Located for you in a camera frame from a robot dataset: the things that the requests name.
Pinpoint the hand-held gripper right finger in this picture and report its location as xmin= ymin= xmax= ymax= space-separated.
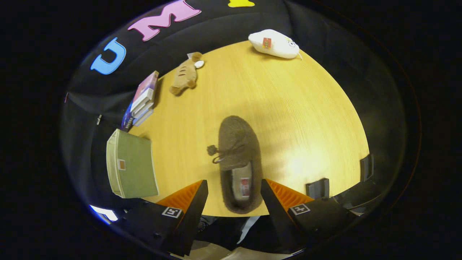
xmin=260 ymin=178 xmax=358 ymax=254

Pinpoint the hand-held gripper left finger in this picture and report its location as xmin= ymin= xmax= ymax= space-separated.
xmin=115 ymin=179 xmax=209 ymax=257

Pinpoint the green fabric storage box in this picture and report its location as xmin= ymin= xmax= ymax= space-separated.
xmin=106 ymin=129 xmax=160 ymax=199

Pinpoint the brown fuzzy shoe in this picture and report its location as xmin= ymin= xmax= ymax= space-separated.
xmin=207 ymin=116 xmax=263 ymax=215

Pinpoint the person's dark clothing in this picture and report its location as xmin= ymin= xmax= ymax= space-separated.
xmin=195 ymin=215 xmax=286 ymax=253

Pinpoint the dark grey table clamp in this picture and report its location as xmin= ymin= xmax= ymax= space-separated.
xmin=306 ymin=178 xmax=330 ymax=199
xmin=360 ymin=154 xmax=375 ymax=182

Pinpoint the pale blue book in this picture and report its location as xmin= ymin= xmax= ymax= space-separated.
xmin=133 ymin=108 xmax=154 ymax=127

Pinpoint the white book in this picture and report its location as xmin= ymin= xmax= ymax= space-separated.
xmin=131 ymin=95 xmax=155 ymax=118

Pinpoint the pink book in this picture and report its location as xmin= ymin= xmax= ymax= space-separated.
xmin=130 ymin=71 xmax=160 ymax=112

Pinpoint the tan plush toy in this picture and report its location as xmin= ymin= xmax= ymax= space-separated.
xmin=170 ymin=52 xmax=205 ymax=96

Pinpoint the white plush toy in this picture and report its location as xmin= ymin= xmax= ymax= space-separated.
xmin=248 ymin=29 xmax=302 ymax=60

